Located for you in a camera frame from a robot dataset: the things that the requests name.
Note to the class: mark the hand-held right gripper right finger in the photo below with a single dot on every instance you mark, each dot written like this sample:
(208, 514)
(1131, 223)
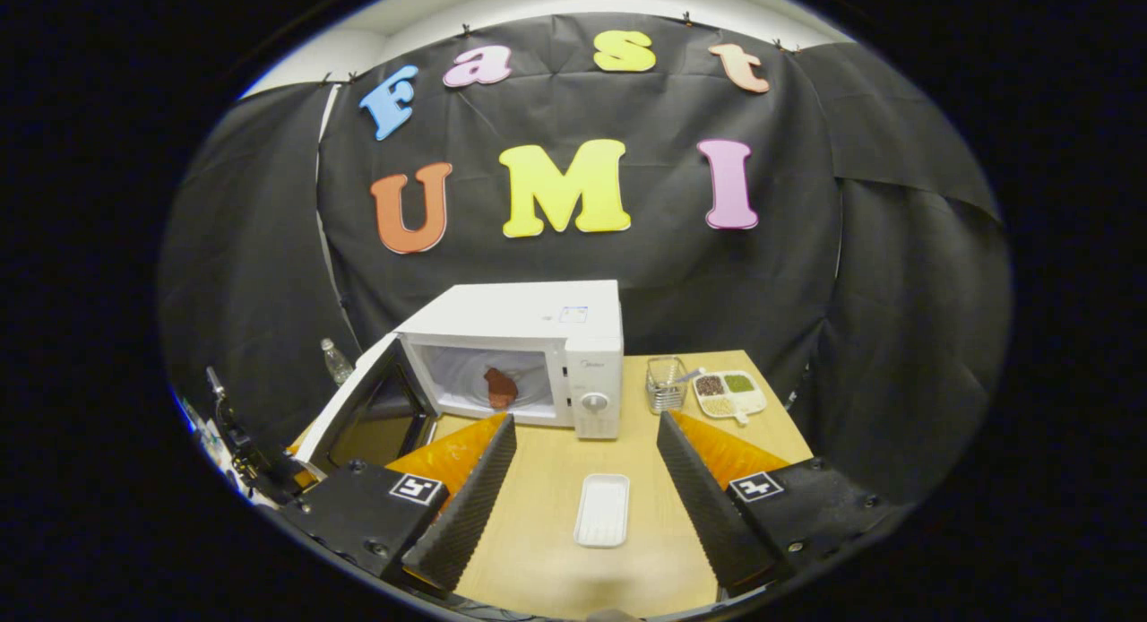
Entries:
(706, 505)

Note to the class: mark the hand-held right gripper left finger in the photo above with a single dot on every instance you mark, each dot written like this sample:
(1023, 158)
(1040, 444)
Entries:
(470, 505)

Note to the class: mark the reddish brown meat piece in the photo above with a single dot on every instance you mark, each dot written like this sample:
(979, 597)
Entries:
(500, 389)

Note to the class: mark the white microwave oven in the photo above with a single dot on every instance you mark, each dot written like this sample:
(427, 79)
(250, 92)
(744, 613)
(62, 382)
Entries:
(520, 313)

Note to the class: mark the white rectangular tray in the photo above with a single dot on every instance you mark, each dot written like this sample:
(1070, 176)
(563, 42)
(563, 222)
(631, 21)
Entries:
(602, 510)

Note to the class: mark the divided dish of beans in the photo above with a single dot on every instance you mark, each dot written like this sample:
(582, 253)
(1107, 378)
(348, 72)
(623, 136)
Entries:
(730, 393)

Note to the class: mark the clear plastic bottle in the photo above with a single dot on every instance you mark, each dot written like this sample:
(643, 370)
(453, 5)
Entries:
(337, 362)

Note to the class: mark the metal spoon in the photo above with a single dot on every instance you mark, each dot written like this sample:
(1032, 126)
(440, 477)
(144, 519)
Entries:
(692, 375)

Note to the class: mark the glass turntable plate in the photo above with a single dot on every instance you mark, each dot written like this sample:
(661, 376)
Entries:
(538, 380)

